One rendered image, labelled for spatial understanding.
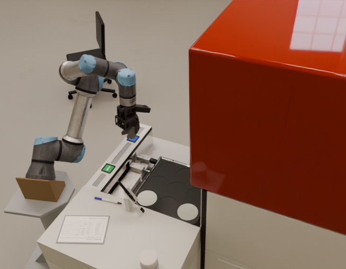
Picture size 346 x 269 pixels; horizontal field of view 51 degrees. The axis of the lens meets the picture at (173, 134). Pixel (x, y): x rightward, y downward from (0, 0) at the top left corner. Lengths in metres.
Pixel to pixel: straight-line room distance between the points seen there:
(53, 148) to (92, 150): 1.54
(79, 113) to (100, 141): 1.62
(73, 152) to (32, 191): 0.29
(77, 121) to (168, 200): 0.65
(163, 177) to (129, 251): 0.50
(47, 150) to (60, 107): 2.22
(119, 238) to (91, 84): 0.81
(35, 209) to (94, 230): 0.47
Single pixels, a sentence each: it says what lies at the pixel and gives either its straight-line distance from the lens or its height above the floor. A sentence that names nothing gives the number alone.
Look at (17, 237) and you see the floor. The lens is 3.09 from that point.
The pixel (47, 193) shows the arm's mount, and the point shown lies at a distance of 2.03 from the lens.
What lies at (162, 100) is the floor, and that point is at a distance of 4.06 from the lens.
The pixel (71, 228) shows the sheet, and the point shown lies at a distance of 1.74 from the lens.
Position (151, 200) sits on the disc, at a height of 0.90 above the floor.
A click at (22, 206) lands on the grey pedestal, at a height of 0.82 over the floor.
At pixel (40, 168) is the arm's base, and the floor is 1.00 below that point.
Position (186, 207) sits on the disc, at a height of 0.90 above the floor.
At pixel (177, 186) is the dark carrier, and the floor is 0.90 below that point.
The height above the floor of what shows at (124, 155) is 0.96.
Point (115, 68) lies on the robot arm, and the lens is 1.63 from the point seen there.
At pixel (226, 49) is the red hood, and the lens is 1.09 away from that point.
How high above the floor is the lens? 2.32
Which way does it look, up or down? 40 degrees down
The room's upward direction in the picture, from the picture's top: 3 degrees counter-clockwise
